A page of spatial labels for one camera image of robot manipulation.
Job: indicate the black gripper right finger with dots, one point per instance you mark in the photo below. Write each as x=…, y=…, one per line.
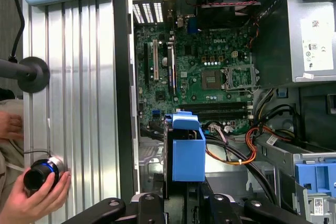
x=262, y=211

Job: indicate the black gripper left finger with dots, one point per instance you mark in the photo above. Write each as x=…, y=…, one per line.
x=110, y=208

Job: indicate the hard disk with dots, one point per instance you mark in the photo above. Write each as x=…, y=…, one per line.
x=189, y=161

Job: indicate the person's right hand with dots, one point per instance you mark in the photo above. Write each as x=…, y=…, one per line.
x=31, y=205

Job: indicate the person's left hand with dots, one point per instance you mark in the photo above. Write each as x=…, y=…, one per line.
x=10, y=125

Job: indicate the grey optical drive cage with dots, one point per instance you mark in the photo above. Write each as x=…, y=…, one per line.
x=286, y=155

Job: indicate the blue drive latch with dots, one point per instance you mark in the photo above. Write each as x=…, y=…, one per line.
x=315, y=179

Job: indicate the black RAM slot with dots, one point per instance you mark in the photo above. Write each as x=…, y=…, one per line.
x=223, y=116
x=215, y=105

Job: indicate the black open PC case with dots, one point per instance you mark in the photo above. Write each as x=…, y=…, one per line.
x=123, y=77

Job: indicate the CPU socket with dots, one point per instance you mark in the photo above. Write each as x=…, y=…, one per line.
x=212, y=79

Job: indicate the metal socket cover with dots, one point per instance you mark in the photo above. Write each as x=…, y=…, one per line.
x=241, y=66

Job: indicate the black expansion slot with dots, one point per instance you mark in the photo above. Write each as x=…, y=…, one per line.
x=146, y=64

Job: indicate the beige expansion slot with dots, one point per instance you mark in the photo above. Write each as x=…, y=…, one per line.
x=155, y=58

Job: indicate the green motherboard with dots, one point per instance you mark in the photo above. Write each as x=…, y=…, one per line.
x=199, y=48

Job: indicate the grey power supply unit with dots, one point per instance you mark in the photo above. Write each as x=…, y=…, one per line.
x=294, y=37

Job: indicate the black case fan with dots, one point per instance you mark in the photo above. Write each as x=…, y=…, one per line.
x=218, y=12

